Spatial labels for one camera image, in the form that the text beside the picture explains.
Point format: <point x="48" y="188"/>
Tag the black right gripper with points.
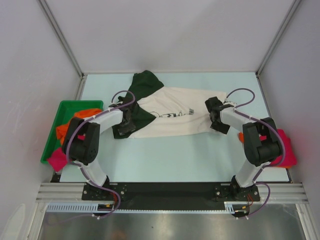
<point x="224" y="129"/>

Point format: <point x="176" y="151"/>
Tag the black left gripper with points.
<point x="130" y="128"/>

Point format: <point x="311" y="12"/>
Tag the white and green t-shirt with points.
<point x="162" y="111"/>

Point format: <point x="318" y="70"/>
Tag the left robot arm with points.
<point x="82" y="140"/>

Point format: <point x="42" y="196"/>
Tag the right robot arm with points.
<point x="262" y="143"/>

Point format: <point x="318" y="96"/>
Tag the folded orange t-shirt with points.
<point x="241" y="137"/>

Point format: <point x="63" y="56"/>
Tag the green plastic bin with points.
<point x="65" y="111"/>

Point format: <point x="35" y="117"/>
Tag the orange t-shirt in bin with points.
<point x="61" y="130"/>

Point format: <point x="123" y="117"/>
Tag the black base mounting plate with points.
<point x="159" y="193"/>

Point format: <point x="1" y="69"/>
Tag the pink t-shirt in bin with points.
<point x="58" y="160"/>

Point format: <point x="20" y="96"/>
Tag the folded pink t-shirt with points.
<point x="290" y="159"/>

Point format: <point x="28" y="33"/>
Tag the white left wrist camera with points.
<point x="114" y="104"/>

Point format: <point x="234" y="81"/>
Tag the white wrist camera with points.
<point x="229" y="103"/>
<point x="114" y="104"/>

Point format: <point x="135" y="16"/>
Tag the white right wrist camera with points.
<point x="229" y="103"/>

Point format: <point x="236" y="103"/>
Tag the aluminium frame rail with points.
<point x="280" y="193"/>

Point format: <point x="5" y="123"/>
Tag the slotted cable duct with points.
<point x="215" y="207"/>

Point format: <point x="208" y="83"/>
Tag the left aluminium corner post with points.
<point x="60" y="36"/>

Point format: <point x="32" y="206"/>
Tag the aluminium corner post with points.
<point x="60" y="36"/>
<point x="278" y="35"/>

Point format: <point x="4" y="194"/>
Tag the right aluminium corner post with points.
<point x="278" y="35"/>

